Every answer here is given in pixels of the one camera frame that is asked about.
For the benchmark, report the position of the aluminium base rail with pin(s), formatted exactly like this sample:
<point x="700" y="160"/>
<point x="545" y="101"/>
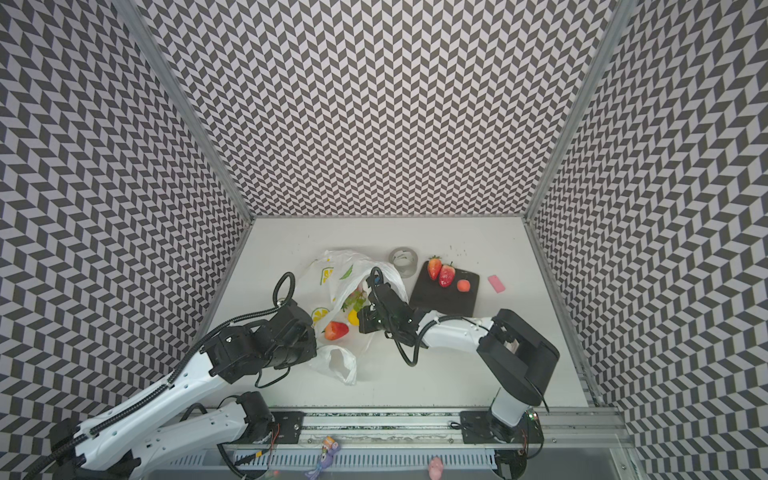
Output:
<point x="562" y="427"/>

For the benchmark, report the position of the red fake strawberry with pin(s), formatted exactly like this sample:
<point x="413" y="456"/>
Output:
<point x="434" y="267"/>
<point x="335" y="330"/>
<point x="446" y="275"/>

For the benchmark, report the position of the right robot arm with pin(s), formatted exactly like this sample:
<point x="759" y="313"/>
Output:
<point x="520" y="358"/>

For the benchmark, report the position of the black tray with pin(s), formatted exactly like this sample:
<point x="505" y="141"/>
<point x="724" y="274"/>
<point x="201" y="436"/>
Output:
<point x="428" y="295"/>

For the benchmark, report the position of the clear tape roll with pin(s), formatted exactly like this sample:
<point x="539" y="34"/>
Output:
<point x="405" y="260"/>

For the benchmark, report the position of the black mounting plate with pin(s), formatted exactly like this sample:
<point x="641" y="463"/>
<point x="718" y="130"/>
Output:
<point x="284" y="428"/>
<point x="481" y="427"/>

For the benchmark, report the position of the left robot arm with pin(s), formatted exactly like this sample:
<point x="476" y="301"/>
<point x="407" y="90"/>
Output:
<point x="140" y="435"/>

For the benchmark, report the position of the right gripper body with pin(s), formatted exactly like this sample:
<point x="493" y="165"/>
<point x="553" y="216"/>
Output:
<point x="383" y="299"/>

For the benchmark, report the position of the orange fake peach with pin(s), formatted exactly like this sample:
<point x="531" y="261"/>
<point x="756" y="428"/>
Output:
<point x="463" y="286"/>

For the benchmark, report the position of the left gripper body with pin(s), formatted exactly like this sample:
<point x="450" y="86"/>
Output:
<point x="302" y="352"/>

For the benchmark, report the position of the pink eraser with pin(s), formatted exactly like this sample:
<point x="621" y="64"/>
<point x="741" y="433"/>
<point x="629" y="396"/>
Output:
<point x="496" y="284"/>

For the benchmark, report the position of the white plastic bag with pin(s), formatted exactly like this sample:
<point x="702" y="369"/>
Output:
<point x="331" y="288"/>

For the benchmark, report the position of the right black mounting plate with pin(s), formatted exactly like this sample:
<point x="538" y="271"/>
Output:
<point x="481" y="427"/>

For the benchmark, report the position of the pink toy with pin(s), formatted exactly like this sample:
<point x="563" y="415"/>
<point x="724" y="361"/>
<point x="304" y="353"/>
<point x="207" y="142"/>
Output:
<point x="435" y="468"/>

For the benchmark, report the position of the green fake pear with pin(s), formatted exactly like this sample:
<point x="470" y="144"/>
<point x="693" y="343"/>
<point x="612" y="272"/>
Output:
<point x="355" y="300"/>

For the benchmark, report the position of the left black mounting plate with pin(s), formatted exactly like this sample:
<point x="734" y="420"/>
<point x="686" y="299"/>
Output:
<point x="284" y="428"/>

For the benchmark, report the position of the purple toy figure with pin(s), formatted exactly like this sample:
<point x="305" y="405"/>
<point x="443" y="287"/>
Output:
<point x="329" y="449"/>

